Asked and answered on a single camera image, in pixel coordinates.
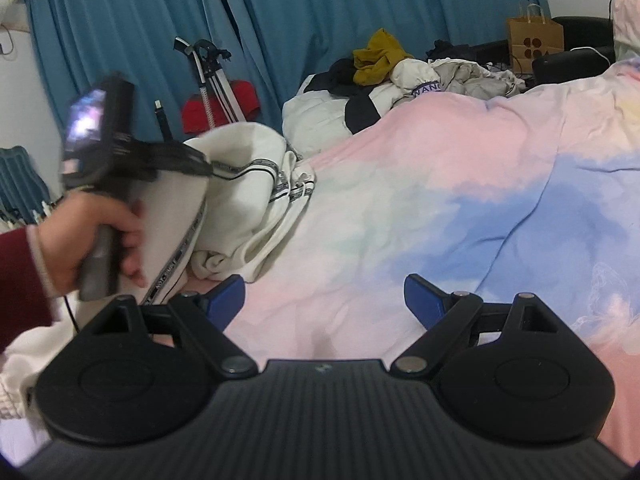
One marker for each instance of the folded tripod stand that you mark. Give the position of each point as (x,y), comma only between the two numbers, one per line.
(210,80)

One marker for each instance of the blue curtain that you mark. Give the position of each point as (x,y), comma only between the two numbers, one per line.
(240,35)

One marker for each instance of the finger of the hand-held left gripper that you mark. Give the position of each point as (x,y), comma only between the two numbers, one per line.
(177,157)

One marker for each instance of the blue striped cloth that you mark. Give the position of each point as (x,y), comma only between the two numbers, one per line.
(20,180)

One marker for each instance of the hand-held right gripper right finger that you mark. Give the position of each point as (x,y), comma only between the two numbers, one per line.
(422,296)

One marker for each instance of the brown paper bag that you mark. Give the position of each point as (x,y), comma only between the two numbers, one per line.
(535,42)

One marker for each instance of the pastel tie-dye bed blanket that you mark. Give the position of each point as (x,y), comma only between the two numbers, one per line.
(450,210)

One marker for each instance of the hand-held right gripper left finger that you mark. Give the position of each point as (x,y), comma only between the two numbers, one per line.
(227,296)

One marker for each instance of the person's left forearm red sleeve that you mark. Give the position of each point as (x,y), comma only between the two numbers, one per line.
(22,280)

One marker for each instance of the pile of white and black clothes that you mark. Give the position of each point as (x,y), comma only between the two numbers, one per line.
(400,90)

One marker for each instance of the person's left hand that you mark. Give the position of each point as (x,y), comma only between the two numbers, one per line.
(85,247)

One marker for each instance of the red bag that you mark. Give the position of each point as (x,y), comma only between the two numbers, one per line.
(220,107)

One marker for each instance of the white garment with black trim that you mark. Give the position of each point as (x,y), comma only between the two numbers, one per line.
(240,200)

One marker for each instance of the black armchair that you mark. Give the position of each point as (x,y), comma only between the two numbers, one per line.
(580,45)

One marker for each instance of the mustard yellow garment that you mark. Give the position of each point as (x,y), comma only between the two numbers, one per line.
(377,57)

